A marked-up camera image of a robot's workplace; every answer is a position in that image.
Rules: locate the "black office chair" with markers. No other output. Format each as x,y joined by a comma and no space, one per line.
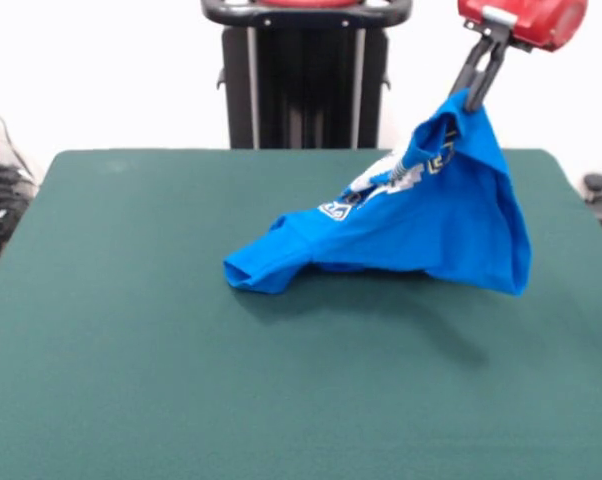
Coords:
597,182

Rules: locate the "blue printed T-shirt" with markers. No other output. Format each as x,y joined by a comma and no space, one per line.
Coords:
431,225

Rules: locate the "dark green table cloth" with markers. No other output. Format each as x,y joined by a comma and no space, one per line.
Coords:
181,350

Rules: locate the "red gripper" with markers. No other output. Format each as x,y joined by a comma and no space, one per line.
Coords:
536,22

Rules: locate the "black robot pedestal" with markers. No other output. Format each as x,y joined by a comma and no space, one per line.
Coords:
306,90

